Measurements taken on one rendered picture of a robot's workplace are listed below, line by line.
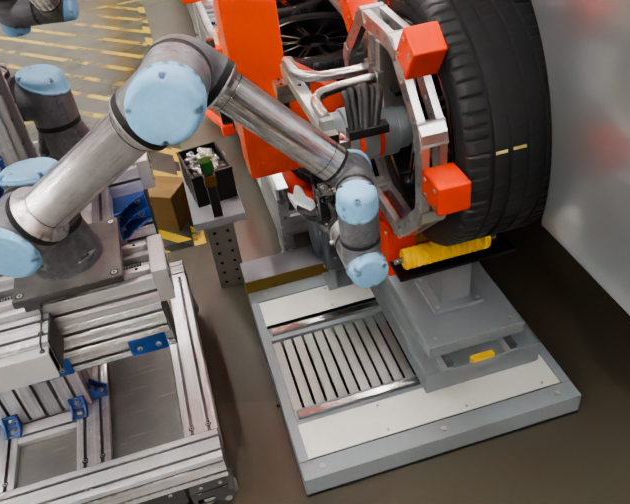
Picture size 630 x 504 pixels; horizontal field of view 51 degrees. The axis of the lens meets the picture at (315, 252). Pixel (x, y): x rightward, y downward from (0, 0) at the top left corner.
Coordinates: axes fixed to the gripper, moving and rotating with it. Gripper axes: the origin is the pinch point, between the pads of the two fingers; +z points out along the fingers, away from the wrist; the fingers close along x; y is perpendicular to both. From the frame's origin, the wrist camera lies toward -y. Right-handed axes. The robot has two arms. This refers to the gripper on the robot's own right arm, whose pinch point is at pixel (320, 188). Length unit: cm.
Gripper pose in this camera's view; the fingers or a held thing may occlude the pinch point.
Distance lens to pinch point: 151.0
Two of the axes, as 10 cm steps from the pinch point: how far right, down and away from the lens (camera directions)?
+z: -2.7, -5.8, 7.7
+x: -9.6, 2.5, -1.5
